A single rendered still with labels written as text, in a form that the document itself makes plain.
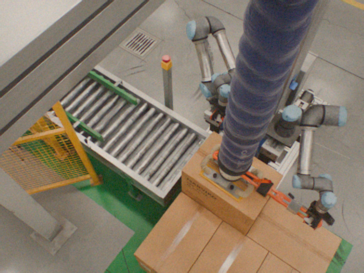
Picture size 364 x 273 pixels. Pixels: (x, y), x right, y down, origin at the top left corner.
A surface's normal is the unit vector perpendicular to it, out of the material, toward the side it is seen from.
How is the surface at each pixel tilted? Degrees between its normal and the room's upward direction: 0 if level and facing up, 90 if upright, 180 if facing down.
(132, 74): 0
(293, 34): 78
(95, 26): 90
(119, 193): 0
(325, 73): 0
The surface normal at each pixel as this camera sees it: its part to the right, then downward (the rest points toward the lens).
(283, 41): 0.02, 0.77
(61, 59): 0.81, 0.51
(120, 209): 0.00, -0.49
